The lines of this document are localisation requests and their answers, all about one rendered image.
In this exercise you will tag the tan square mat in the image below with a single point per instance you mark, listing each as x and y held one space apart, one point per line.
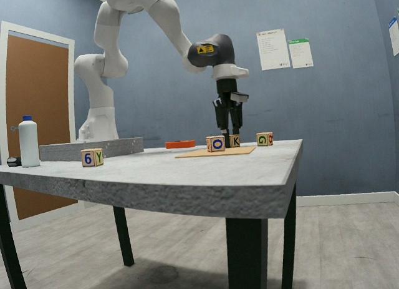
229 151

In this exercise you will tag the white plastic bottle with blue cap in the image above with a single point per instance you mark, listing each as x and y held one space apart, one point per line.
28 142

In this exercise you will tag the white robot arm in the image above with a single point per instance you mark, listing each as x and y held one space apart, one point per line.
216 51

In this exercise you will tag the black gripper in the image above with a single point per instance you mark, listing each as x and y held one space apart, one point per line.
223 106

